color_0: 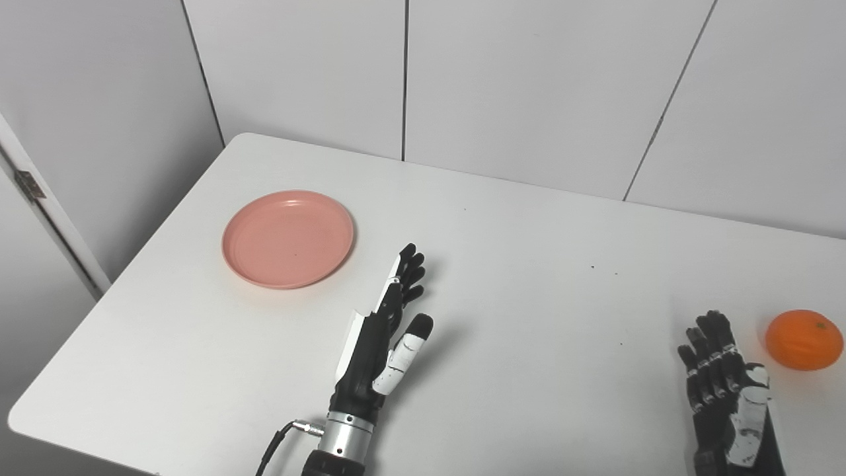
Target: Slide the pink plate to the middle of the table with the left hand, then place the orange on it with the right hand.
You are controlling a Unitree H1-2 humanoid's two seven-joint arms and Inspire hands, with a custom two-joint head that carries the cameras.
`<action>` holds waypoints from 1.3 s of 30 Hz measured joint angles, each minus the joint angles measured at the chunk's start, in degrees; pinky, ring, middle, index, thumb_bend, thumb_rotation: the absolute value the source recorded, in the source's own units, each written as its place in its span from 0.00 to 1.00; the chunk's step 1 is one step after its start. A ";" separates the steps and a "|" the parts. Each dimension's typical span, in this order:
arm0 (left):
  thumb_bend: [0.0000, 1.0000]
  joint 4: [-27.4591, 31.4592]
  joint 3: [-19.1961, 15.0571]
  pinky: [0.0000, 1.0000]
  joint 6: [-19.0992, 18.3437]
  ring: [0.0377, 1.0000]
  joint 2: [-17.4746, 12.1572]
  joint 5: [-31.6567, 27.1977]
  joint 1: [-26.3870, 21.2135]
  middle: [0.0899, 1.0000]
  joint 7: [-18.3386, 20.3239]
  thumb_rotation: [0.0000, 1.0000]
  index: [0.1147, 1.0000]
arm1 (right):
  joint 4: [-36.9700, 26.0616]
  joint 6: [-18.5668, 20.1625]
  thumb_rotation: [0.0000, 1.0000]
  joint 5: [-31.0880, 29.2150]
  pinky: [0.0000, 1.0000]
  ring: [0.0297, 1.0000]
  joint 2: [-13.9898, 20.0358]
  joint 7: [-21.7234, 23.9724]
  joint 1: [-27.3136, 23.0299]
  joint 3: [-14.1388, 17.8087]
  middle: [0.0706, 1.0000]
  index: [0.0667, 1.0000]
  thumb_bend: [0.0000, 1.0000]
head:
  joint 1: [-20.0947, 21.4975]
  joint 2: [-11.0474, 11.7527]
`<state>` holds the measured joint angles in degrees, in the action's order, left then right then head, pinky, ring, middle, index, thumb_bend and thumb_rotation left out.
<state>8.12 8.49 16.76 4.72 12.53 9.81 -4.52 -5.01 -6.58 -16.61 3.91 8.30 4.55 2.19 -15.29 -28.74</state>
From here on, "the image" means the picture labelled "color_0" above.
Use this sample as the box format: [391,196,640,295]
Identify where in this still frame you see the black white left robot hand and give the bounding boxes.
[328,243,435,424]

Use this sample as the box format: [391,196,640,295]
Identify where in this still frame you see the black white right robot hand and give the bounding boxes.
[677,310,787,476]

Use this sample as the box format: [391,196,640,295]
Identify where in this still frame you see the orange fruit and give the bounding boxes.
[765,309,845,371]

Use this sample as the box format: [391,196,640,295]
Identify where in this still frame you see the pink round plate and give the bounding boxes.
[221,190,355,290]

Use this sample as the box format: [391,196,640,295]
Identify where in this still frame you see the metal door hinge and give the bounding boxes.
[15,170,48,202]

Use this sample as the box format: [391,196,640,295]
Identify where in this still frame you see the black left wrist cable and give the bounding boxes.
[256,419,326,476]

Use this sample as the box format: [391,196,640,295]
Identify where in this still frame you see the white door frame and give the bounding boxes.
[0,111,112,296]

